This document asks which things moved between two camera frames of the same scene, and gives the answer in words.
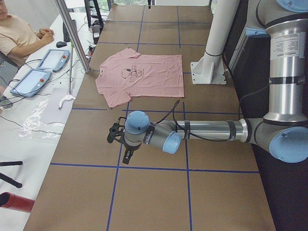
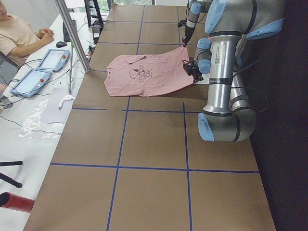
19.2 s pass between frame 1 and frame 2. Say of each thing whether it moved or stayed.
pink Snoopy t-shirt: moved
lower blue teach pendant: stayed
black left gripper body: moved
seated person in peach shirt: stayed
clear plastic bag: stayed
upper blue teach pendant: stayed
